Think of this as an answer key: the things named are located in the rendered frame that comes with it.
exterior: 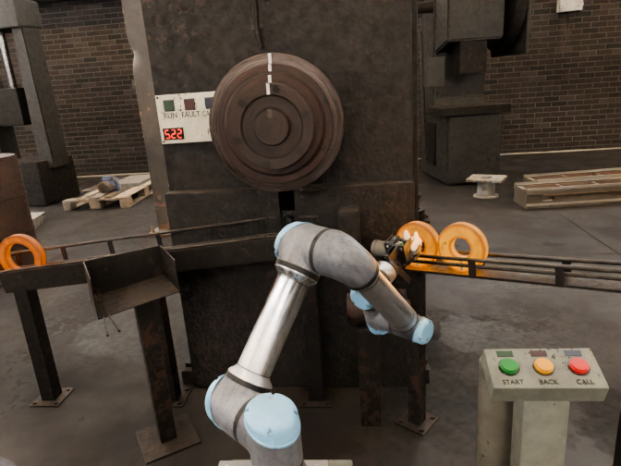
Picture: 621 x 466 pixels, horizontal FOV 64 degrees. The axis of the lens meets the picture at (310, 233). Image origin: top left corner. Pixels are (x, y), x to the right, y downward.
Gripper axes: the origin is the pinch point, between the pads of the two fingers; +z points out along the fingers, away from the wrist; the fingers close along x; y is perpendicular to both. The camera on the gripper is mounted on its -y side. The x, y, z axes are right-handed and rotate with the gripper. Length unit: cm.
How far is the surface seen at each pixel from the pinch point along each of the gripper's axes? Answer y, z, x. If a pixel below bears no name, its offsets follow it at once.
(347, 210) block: 8.0, -0.3, 26.8
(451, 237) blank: 3.4, -0.5, -12.6
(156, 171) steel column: -45, 93, 319
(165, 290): 6, -58, 64
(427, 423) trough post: -68, -21, -3
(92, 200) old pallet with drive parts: -94, 93, 489
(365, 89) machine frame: 42, 28, 29
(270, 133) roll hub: 43, -12, 41
